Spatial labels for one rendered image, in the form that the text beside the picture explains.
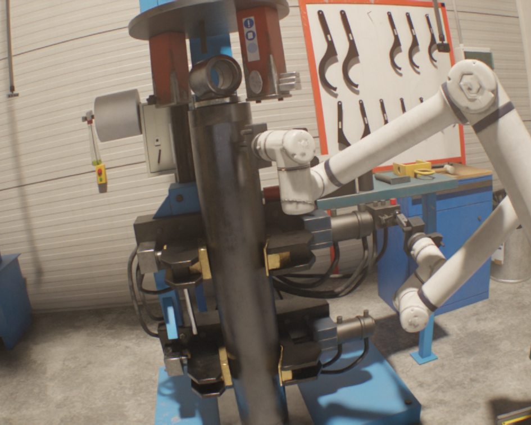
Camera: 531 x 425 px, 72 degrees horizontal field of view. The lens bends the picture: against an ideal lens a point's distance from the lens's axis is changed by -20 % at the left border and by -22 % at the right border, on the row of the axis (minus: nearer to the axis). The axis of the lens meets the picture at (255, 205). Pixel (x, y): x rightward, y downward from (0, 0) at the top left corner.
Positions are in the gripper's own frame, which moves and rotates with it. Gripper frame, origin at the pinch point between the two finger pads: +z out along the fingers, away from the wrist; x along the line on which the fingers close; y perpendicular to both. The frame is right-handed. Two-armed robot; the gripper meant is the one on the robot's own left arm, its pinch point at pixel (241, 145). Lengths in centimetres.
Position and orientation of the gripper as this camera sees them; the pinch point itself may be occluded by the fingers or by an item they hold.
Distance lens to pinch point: 142.3
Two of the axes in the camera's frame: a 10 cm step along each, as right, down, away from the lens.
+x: 1.3, 9.7, 2.0
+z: -4.9, -1.2, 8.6
